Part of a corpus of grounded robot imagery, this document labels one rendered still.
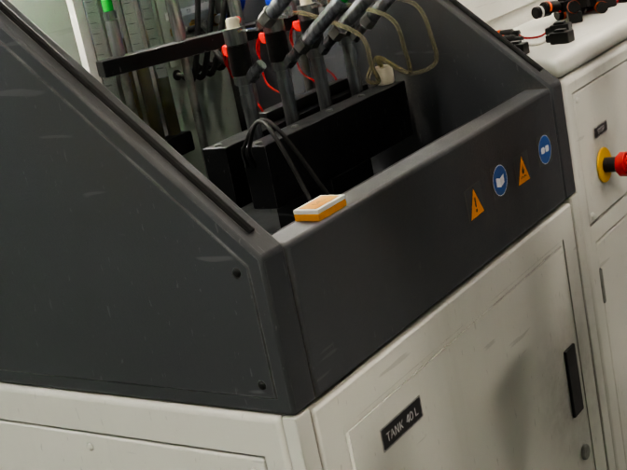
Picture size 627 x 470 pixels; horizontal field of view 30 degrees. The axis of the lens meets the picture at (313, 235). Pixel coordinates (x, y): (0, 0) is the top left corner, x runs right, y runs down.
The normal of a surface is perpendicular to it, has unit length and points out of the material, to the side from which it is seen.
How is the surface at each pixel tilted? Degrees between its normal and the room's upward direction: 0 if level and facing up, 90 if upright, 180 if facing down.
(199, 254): 90
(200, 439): 90
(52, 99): 90
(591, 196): 90
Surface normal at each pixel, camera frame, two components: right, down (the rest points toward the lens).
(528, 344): 0.81, 0.00
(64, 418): -0.55, 0.33
